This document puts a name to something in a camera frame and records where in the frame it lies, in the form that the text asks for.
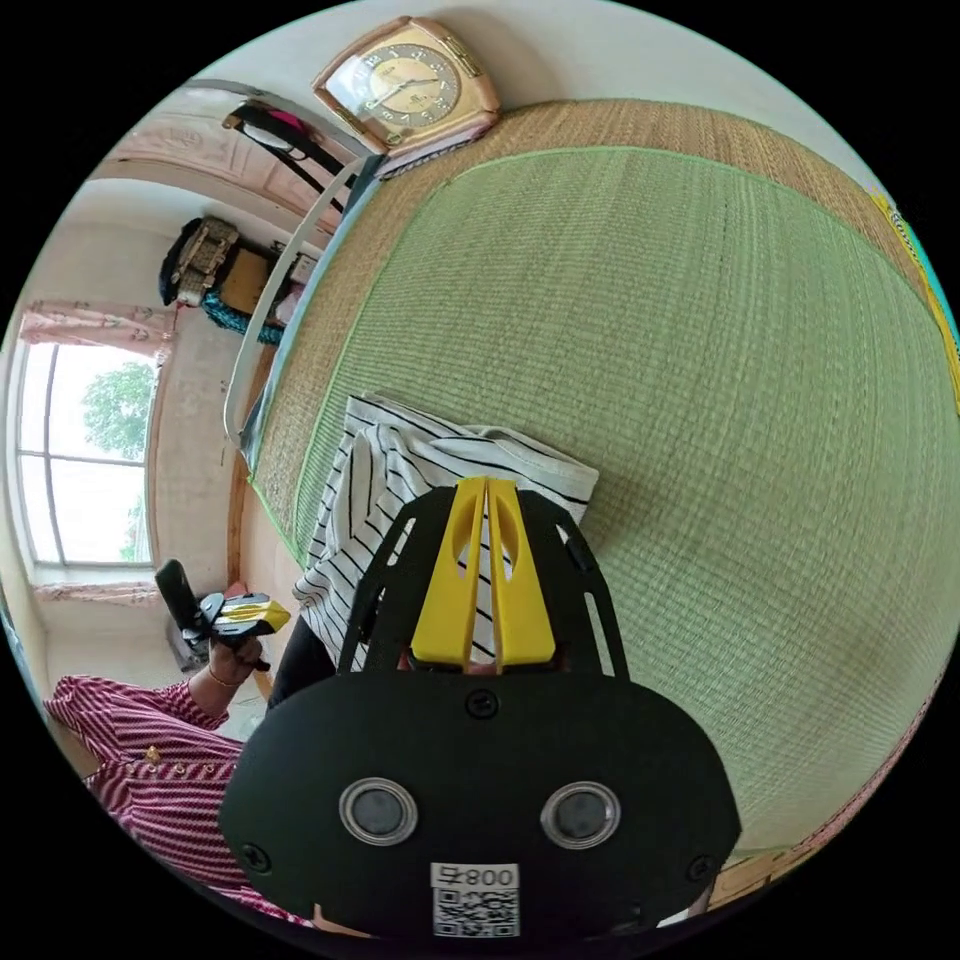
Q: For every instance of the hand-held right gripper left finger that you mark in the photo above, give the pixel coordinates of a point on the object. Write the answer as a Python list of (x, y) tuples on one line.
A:
[(448, 592)]

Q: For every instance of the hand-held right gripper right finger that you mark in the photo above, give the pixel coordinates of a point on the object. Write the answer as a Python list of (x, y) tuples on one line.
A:
[(526, 600)]

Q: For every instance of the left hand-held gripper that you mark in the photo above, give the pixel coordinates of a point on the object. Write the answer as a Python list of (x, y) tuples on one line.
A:
[(204, 626)]

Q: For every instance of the black and white striped shirt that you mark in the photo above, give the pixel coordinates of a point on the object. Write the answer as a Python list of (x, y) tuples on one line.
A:
[(360, 510)]

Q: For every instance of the person's left forearm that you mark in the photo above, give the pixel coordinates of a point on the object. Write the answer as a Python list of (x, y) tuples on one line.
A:
[(206, 690)]

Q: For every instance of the person's left hand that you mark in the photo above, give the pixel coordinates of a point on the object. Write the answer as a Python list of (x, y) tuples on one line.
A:
[(234, 660)]

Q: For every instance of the person's body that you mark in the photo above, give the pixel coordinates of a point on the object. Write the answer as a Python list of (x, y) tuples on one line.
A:
[(172, 780)]

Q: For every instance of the window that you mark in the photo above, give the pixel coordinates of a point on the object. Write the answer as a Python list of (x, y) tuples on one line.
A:
[(82, 457)]

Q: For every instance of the bed with green woven mat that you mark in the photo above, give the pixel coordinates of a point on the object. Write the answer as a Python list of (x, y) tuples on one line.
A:
[(675, 390)]

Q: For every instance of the pink curtain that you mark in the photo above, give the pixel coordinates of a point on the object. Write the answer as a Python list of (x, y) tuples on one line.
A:
[(97, 321)]

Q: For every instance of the shelf with bags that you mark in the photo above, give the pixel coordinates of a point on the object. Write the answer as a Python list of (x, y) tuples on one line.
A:
[(201, 259)]

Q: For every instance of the gold and pink wall clock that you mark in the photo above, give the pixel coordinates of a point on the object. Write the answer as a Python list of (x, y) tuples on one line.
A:
[(409, 86)]

